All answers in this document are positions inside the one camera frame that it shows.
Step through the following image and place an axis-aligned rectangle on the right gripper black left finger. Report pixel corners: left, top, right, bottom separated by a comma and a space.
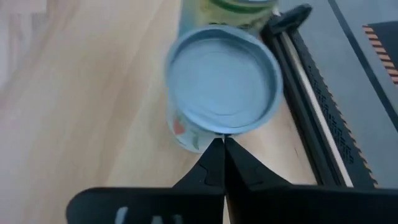
65, 138, 225, 224

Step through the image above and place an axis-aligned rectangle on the black orange-striped floor mat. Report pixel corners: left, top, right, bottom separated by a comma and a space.
362, 20, 398, 86

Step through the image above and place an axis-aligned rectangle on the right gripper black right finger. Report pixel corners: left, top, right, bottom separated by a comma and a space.
224, 138, 398, 224

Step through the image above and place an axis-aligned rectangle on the red white labelled can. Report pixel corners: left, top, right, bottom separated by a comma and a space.
164, 24, 284, 154

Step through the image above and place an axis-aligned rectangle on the black rail bracket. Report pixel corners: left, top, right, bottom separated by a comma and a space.
262, 3, 313, 35

